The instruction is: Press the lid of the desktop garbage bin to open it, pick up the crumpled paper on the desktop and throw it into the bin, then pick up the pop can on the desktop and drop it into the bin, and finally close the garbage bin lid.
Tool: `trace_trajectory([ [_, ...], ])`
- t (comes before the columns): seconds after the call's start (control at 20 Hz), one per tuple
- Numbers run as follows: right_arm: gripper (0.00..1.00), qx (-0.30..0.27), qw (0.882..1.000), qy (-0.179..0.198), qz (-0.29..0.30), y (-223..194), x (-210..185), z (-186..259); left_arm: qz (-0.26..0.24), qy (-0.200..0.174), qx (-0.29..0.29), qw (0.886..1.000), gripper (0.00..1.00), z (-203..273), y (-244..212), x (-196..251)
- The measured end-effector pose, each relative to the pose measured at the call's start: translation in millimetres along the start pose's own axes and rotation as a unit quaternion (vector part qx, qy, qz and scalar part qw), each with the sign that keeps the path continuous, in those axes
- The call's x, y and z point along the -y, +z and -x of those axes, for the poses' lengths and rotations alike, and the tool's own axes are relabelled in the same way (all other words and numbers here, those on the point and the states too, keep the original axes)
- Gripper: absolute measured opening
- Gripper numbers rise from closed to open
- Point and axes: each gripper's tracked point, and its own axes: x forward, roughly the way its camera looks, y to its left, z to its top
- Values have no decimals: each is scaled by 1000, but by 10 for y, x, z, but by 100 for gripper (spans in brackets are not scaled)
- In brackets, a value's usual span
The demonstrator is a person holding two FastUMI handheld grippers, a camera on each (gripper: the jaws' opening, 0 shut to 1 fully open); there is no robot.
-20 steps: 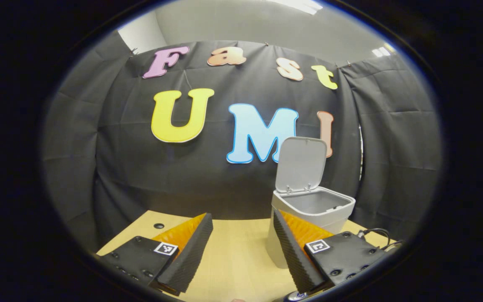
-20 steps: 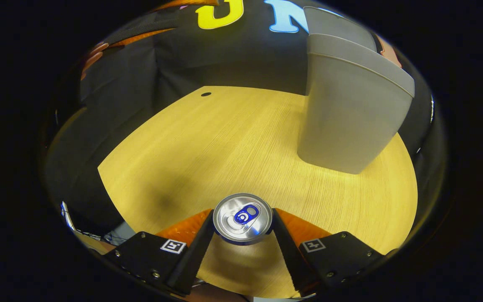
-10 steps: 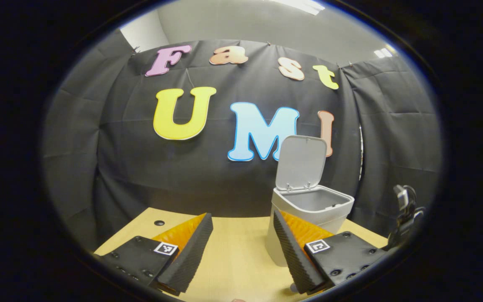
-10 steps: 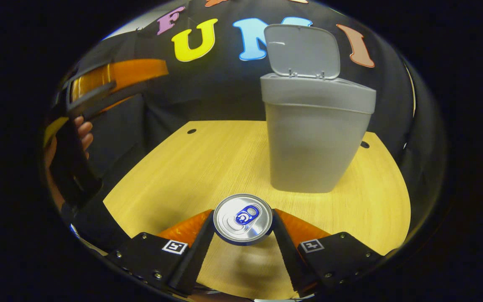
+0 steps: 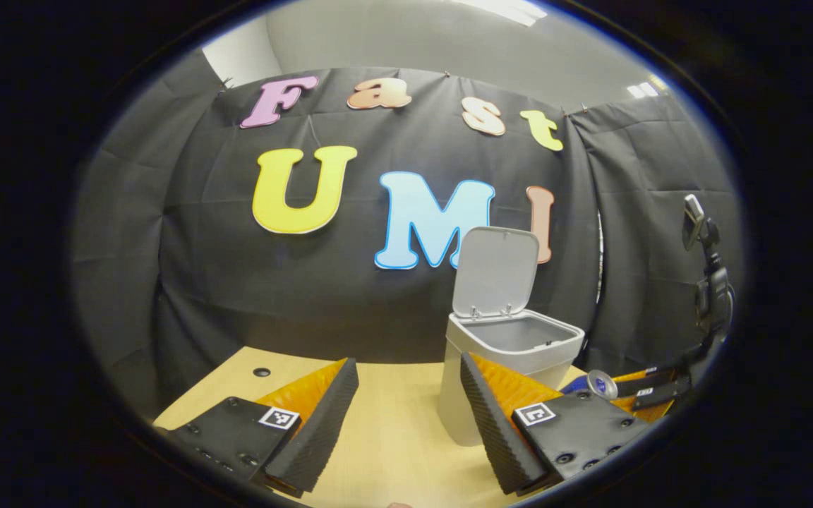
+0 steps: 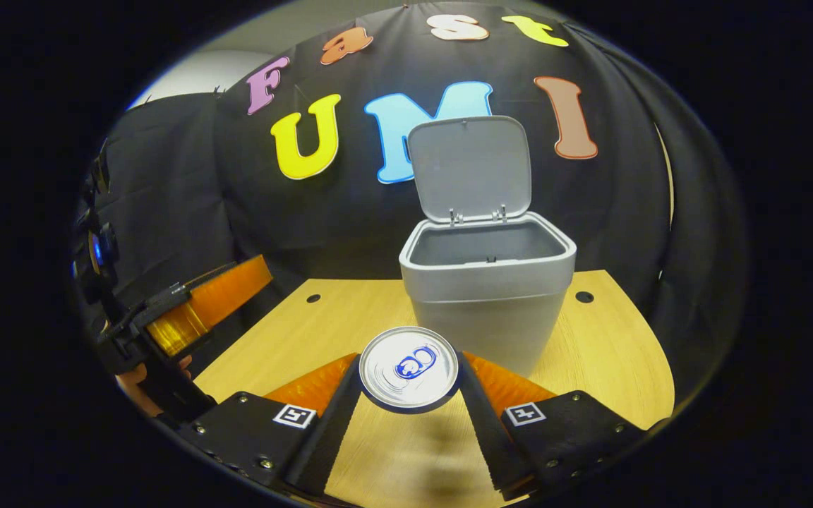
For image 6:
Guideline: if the white desktop garbage bin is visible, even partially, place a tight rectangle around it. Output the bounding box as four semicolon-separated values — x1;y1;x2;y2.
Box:
399;115;577;378

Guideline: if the black backdrop cloth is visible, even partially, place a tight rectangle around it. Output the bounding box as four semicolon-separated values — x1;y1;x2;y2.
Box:
92;4;746;396

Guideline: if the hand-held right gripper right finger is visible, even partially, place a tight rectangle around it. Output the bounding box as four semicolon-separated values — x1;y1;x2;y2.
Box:
457;351;651;501

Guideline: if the blue pop can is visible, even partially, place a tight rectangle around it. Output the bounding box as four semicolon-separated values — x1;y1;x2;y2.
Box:
359;326;461;414

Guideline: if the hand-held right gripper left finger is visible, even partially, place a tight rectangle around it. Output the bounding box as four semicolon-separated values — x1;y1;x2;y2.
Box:
181;353;363;497

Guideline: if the wooden desktop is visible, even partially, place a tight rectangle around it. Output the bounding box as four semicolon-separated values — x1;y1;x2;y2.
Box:
193;270;676;507

